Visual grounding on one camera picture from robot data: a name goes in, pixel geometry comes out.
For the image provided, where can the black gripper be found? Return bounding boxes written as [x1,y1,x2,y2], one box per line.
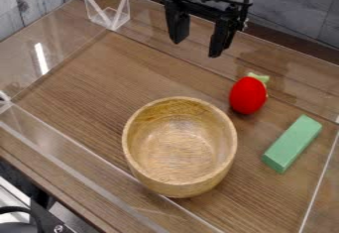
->
[161,0,253,58]

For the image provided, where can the red plush strawberry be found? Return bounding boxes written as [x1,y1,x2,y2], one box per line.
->
[229,72,269,115]

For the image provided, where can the wooden bowl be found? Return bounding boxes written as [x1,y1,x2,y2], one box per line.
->
[121,96,239,198]

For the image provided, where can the green rectangular block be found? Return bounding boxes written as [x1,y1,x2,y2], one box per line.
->
[261,115,323,174]

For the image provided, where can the clear acrylic corner bracket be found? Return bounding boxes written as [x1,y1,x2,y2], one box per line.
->
[84,0,130,31]

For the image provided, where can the clear acrylic tray wall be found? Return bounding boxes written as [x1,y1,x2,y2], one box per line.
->
[0,0,339,233]

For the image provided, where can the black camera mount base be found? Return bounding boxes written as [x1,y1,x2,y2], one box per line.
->
[29,199,77,233]

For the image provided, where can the black cable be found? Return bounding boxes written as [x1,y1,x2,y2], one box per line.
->
[0,205,33,233]

